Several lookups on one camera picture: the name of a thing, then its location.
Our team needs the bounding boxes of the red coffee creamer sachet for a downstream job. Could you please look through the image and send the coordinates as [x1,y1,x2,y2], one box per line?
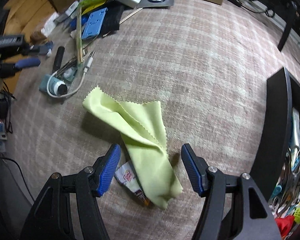
[115,160,152,207]

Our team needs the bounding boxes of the black stand leg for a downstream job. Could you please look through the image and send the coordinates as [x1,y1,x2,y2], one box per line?
[277,1,298,51]

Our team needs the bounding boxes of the yellow-green cleaning cloth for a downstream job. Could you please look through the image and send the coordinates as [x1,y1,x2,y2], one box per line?
[83,87,183,209]

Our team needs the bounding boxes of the red fabric pouch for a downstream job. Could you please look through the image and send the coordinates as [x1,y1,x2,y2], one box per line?
[275,215,294,239]

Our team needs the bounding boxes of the blue round lid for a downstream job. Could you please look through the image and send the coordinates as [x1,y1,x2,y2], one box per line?
[69,15,89,30]

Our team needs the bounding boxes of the white USB cable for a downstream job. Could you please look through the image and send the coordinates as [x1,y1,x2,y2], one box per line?
[46,50,96,99]

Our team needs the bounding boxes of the pine wood board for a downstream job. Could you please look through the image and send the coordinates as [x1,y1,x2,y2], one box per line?
[2,0,57,93]

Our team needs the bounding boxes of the light blue cream tube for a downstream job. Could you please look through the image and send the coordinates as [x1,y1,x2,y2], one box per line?
[39,74,68,96]

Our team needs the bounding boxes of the grey phone card box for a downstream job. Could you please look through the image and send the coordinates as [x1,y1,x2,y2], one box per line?
[54,1,79,23]

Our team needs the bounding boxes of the blue phone stand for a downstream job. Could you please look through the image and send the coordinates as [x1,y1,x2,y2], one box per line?
[82,8,108,40]

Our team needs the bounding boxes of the black storage box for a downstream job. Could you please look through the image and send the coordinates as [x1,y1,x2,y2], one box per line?
[250,66,300,240]

